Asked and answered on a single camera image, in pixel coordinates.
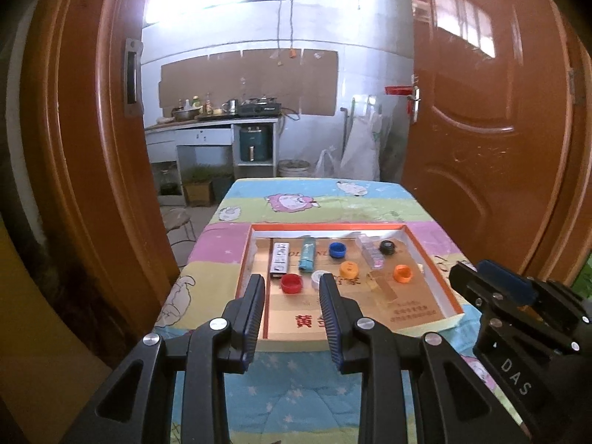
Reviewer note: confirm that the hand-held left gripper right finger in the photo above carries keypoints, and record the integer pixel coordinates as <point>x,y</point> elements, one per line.
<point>329,323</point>

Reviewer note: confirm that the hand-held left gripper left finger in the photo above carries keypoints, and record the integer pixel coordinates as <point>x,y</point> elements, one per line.
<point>254,323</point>

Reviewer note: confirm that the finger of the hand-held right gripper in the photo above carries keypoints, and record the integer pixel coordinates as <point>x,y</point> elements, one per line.
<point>504,280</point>
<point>467,282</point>

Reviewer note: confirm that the white bottle cap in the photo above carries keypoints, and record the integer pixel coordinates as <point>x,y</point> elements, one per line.
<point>316,278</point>

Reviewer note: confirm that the red bottle cap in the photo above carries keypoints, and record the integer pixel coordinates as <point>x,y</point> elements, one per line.
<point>291,283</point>

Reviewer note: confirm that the orange bottle cap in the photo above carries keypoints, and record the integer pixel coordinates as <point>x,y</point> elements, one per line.
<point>349,269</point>
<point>402,273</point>

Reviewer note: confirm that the shallow cardboard tray box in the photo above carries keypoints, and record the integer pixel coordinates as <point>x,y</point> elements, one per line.
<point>407,307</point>

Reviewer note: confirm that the amber brown lighter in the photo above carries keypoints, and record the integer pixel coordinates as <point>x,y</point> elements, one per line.
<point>384,286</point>

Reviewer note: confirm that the white cartoon print lighter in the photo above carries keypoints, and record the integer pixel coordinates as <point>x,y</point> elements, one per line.
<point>280,259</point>

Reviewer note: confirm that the light blue lighter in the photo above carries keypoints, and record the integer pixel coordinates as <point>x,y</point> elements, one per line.
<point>306,256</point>

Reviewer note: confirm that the blue bottle cap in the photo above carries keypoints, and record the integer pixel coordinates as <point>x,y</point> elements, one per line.
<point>337,249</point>

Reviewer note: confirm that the clear lighter with pink specks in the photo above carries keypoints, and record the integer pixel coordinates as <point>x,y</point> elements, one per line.
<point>372,254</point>

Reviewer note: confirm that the black bottle cap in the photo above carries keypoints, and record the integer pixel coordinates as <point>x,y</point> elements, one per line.
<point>387,247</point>

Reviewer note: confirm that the dark planter box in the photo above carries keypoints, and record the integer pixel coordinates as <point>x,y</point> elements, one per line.
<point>223,185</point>

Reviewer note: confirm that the wooden planter box with grass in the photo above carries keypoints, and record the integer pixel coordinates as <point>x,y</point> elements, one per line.
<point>199,189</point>

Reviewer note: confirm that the white plastic bag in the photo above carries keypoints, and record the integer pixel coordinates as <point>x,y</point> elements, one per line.
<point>327,164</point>

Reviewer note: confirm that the white bucket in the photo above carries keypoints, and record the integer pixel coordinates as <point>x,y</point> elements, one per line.
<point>293,168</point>

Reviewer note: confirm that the white woven sack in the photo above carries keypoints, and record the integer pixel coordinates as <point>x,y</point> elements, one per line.
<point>365,148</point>

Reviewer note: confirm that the dark green air fryer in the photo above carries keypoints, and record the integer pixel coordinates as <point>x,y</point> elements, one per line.
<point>255,142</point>

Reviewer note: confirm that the white kitchen counter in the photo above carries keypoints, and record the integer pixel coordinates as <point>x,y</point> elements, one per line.
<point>203,136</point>

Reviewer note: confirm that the black gas stove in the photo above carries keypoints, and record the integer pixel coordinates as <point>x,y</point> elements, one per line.
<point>260,108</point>

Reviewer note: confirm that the light wooden panel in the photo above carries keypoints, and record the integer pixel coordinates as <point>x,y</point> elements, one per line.
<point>41,356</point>

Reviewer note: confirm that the metal kettle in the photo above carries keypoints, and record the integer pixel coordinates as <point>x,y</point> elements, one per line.
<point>231,104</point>

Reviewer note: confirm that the metal basin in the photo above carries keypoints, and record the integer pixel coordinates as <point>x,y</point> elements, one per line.
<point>186,113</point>

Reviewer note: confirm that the glass sauce bottle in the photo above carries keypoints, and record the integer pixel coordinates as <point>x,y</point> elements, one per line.
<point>208,104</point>

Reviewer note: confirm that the plastic bottle with yellow cap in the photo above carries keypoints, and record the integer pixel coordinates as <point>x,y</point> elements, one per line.
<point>196,101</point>

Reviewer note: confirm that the wooden door with latch plate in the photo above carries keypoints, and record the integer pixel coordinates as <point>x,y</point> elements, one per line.
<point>92,148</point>

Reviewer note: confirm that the metal latch plate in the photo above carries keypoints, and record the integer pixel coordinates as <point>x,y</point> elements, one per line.
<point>132,78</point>

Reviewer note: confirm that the metal frame stool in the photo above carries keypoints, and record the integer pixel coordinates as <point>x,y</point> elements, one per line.
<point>178,222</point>

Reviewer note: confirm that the wooden door frame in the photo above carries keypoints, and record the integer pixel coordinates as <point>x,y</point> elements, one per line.
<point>573,171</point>

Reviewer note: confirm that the cardboard sheet on wall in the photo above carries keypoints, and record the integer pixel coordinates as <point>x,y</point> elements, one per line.
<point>222,78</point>

